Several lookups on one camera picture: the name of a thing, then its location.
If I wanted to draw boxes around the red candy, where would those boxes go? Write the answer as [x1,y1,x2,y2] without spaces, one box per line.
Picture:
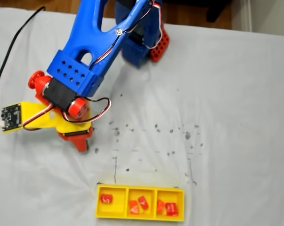
[137,195,149,210]
[164,202,179,217]
[99,193,114,205]

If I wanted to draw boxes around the orange candy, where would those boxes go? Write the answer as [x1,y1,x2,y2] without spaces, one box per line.
[129,200,140,215]
[156,199,166,215]

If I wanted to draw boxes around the yellow three-compartment box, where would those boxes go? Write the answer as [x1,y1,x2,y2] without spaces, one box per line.
[94,183,186,223]

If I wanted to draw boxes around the white plastic table cover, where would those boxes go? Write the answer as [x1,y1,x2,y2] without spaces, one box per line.
[0,6,284,226]

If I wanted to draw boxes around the white red servo wire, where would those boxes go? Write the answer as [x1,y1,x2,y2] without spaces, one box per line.
[23,97,112,130]

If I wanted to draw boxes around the circuit board camera, yellow mount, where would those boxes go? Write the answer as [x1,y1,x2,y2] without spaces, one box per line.
[0,100,55,134]

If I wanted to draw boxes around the black camera cable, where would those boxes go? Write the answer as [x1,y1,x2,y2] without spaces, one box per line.
[0,6,46,106]

